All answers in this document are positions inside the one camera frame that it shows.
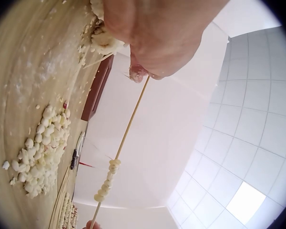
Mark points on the person's right hand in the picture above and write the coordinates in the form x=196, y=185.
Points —
x=94, y=225

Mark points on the pile of loose corn kernels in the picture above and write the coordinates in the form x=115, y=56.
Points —
x=44, y=152

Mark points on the person's left hand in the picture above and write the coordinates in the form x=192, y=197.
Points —
x=157, y=33

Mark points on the row of threaded corn kernels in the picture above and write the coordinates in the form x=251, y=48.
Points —
x=108, y=180

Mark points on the loose bamboo skewer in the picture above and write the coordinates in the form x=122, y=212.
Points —
x=99, y=61

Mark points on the square ceiling light panel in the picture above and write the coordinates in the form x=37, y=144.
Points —
x=246, y=202

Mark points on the bundle of bamboo skewers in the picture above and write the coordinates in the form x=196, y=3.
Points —
x=61, y=198

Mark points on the person's left fingers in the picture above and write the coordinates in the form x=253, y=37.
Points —
x=138, y=74

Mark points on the brown wooden door frame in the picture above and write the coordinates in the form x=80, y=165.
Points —
x=99, y=88

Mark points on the stack of finished corn skewers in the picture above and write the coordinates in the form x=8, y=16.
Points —
x=69, y=213

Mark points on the thin bamboo skewer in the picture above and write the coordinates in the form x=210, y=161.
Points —
x=130, y=118

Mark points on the stripped corn cob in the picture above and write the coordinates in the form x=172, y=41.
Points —
x=104, y=43

